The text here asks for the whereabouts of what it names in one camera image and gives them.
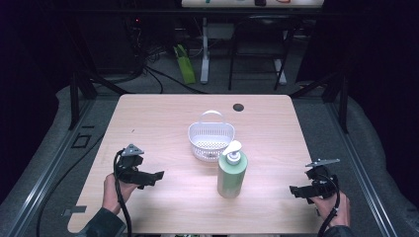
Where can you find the black chair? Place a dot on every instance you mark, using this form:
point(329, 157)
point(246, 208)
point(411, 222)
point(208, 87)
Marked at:
point(260, 36)

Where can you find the grey tape strip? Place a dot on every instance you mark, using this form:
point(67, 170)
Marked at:
point(75, 210)

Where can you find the black metal stand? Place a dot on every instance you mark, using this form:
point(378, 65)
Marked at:
point(336, 95)
point(82, 89)

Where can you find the white desk leg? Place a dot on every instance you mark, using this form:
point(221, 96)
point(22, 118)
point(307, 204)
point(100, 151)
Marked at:
point(205, 56)

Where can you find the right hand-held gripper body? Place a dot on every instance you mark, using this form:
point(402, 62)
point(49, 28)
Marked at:
point(322, 182)

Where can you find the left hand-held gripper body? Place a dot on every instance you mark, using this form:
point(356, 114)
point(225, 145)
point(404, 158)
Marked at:
point(129, 162)

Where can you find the dark table grommet hole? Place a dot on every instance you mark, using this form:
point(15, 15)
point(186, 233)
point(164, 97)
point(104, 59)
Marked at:
point(238, 107)

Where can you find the green pump bottle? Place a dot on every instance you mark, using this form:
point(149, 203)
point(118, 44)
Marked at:
point(231, 176)

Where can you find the light background desk top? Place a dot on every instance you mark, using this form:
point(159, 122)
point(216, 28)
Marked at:
point(250, 3)

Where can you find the person's left hand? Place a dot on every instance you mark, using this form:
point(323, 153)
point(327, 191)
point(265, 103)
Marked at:
point(113, 194)

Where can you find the green bag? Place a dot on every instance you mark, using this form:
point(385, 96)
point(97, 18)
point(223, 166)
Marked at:
point(185, 64)

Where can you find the person's right hand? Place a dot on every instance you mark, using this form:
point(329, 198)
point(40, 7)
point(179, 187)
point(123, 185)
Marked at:
point(331, 207)

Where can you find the white plastic basket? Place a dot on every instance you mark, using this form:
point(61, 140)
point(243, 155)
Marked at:
point(210, 144)

